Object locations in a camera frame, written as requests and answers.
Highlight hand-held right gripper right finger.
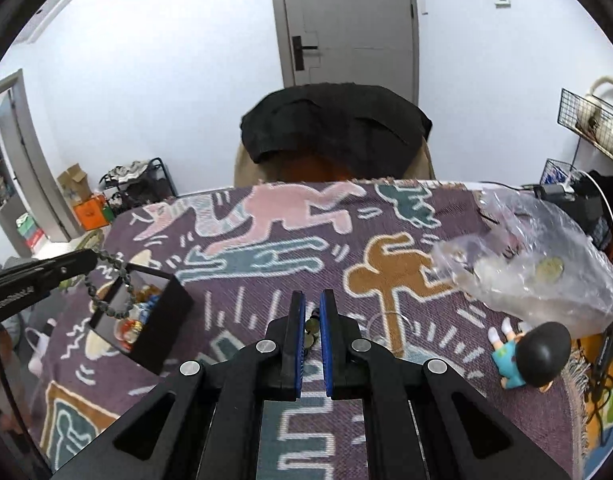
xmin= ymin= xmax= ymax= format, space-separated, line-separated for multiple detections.
xmin=320 ymin=289 xmax=570 ymax=480

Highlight dark bead bracelet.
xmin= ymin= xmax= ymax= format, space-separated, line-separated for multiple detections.
xmin=89 ymin=250 xmax=140 ymax=321

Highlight gold bead pendant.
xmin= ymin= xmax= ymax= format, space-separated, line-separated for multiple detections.
xmin=305 ymin=305 xmax=322 ymax=361

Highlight blue bead jewelry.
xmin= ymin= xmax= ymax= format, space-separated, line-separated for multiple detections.
xmin=136 ymin=294 xmax=160 ymax=321

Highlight black-haired doll figurine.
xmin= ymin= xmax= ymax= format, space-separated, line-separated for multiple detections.
xmin=488 ymin=317 xmax=572 ymax=393

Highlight pale shoes on rack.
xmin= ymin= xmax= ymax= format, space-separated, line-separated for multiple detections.
xmin=106 ymin=160 xmax=152 ymax=183

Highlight black shoe rack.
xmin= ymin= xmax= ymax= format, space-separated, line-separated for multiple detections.
xmin=99 ymin=157 xmax=180 ymax=211

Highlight grey door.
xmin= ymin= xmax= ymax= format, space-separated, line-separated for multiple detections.
xmin=269 ymin=0 xmax=420 ymax=101

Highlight orange box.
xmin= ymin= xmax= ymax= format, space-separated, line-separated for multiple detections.
xmin=72 ymin=195 xmax=114 ymax=233

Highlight small open cardboard box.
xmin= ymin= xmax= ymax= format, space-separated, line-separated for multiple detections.
xmin=56 ymin=162 xmax=92 ymax=206

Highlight grey door frame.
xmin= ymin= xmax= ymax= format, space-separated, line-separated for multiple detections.
xmin=0 ymin=70 xmax=80 ymax=261

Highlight printed purple blanket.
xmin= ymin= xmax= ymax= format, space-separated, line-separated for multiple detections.
xmin=36 ymin=177 xmax=587 ymax=480

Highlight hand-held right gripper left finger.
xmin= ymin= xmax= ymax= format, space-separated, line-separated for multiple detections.
xmin=51 ymin=290 xmax=307 ymax=480

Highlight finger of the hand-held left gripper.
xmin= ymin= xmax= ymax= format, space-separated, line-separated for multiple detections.
xmin=0 ymin=248 xmax=98 ymax=287

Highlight black jewelry box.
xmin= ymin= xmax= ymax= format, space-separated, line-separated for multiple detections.
xmin=86 ymin=262 xmax=194 ymax=376

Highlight white handbag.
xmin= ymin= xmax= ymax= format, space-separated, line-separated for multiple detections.
xmin=575 ymin=76 xmax=613 ymax=161

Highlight black door handle lock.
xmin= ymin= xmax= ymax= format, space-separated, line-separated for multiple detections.
xmin=291 ymin=35 xmax=320 ymax=71

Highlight clear plastic bag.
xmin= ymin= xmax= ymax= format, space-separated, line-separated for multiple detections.
xmin=431 ymin=187 xmax=613 ymax=338

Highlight black wire rack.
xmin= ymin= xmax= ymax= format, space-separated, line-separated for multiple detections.
xmin=541 ymin=87 xmax=613 ymax=211

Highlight white cable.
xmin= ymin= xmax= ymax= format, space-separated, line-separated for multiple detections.
xmin=587 ymin=170 xmax=613 ymax=267

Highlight black jacket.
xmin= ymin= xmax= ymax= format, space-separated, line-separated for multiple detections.
xmin=240 ymin=82 xmax=432 ymax=181

